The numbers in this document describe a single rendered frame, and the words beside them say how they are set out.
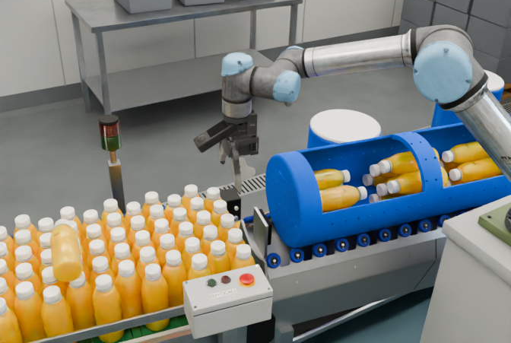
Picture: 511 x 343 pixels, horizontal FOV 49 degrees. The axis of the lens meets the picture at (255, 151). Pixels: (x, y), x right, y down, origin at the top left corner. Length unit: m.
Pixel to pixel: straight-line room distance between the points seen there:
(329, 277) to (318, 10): 4.17
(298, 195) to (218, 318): 0.41
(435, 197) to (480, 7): 3.52
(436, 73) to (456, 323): 0.81
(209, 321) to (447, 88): 0.75
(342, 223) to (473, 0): 3.78
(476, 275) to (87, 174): 2.82
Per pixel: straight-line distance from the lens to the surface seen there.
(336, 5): 5.82
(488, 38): 5.16
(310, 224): 1.60
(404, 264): 1.93
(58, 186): 3.83
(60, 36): 4.72
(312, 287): 1.78
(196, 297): 1.39
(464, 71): 1.22
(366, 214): 1.68
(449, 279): 1.72
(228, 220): 1.62
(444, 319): 1.81
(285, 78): 1.35
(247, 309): 1.42
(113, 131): 1.81
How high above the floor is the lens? 2.09
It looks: 31 degrees down
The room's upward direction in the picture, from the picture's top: 2 degrees clockwise
